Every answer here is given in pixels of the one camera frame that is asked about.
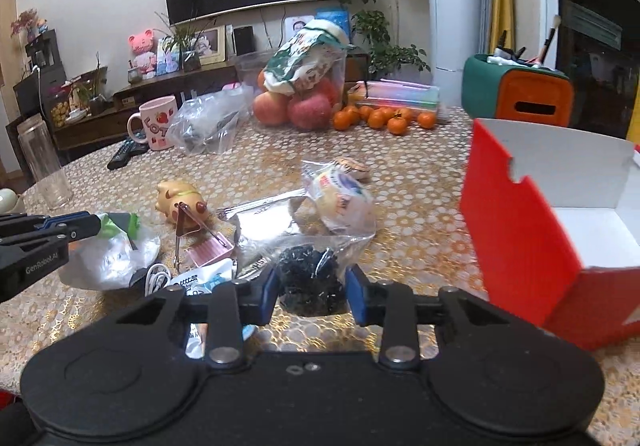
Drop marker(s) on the green orange tissue box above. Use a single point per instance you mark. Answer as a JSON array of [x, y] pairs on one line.
[[519, 93]]

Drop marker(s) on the clear glass jar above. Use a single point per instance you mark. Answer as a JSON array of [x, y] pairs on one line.
[[42, 160]]

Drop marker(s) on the red white cardboard box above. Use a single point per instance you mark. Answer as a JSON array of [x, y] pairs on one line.
[[553, 214]]

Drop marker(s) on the bag of apples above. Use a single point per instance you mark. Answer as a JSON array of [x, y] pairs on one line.
[[309, 104]]

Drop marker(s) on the small striped snack pack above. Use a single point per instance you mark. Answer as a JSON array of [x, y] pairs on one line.
[[354, 168]]

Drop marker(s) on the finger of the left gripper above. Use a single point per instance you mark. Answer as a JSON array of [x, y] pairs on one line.
[[28, 256], [76, 225]]

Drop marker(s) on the silver foil pouch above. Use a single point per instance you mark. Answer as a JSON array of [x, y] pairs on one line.
[[259, 225]]

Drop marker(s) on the mandarin orange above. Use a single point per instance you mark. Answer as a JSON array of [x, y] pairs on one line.
[[427, 120], [377, 120], [397, 125], [365, 112], [405, 113], [341, 120]]

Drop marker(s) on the wooden tv cabinet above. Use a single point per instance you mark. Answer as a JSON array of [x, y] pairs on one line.
[[110, 126]]

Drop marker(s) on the bun snack pack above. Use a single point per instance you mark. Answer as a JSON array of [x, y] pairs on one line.
[[343, 204]]

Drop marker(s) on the framed photo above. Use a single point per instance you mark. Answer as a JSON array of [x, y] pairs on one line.
[[210, 45]]

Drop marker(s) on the pastel plastic box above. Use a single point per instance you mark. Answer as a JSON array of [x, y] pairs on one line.
[[394, 94]]

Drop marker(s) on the blue white wipes packet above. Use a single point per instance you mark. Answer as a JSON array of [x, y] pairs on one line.
[[205, 279]]

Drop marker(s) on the yellow pig toy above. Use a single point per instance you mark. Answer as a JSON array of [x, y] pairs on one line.
[[171, 193]]

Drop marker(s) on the white green plastic bag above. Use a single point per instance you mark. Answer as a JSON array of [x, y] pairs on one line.
[[117, 257]]

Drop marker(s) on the bag of black items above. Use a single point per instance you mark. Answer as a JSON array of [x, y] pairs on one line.
[[311, 271]]

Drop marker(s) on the clear crumpled plastic bag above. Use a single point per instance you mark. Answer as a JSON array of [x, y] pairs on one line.
[[209, 123]]

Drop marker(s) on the pink strawberry mug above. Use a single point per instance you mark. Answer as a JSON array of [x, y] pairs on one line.
[[155, 117]]

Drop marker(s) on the black remote control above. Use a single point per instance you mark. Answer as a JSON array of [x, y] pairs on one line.
[[126, 151]]

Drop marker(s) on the portrait photo card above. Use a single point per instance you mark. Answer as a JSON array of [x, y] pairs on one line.
[[292, 25]]

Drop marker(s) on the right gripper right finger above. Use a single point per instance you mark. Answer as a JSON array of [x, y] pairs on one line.
[[397, 310]]

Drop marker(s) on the blue book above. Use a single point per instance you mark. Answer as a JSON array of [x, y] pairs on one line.
[[337, 16]]

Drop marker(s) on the pink pig plush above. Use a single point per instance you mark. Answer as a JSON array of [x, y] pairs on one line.
[[143, 47]]

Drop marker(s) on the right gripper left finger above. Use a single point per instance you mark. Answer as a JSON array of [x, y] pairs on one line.
[[227, 310]]

